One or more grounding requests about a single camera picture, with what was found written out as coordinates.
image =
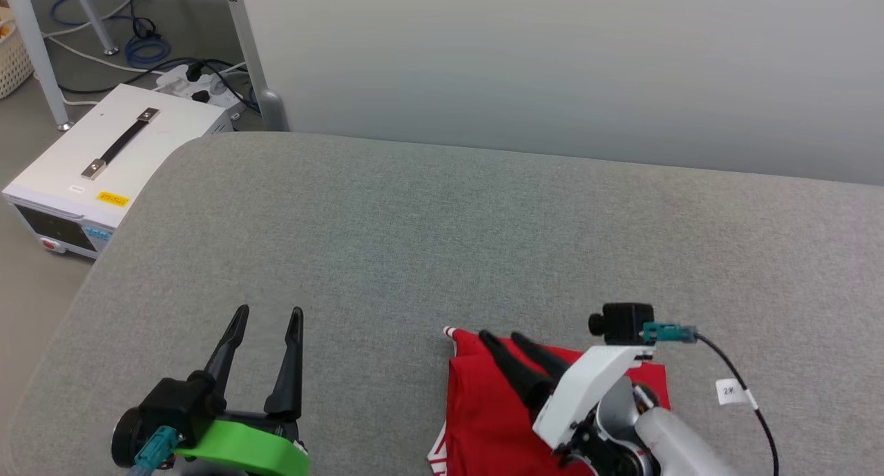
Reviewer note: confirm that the white woven basket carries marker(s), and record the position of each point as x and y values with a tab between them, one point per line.
12	61

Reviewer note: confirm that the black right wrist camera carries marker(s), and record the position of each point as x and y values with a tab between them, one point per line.
625	322

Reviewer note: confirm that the white power strip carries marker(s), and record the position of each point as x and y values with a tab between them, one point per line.
217	89

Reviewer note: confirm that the white power supply box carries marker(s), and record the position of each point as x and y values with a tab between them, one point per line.
159	134

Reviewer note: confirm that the teal right camera connector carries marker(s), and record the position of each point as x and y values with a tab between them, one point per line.
670	333

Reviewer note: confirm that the teal left camera connector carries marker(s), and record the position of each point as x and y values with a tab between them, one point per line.
155	452

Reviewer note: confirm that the grey partition post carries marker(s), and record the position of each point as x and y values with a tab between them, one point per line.
266	103

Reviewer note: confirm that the grey table leg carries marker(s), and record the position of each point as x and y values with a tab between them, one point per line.
38	54
97	20

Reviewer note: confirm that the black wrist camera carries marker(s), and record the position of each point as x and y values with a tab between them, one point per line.
176	400
625	322

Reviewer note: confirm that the red white basketball jersey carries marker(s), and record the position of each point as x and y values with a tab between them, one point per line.
483	421

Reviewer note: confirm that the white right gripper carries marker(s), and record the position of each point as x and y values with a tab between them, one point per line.
580	386

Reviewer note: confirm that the teal camera connector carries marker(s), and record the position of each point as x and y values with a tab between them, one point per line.
670	333
155	452

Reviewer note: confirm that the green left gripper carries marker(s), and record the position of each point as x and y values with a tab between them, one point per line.
248	452

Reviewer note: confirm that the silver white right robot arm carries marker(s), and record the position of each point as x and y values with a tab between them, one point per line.
677	441

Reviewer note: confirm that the black power plug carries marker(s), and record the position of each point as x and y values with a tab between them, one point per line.
200	96
193	70

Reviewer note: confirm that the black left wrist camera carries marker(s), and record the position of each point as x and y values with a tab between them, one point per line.
176	400

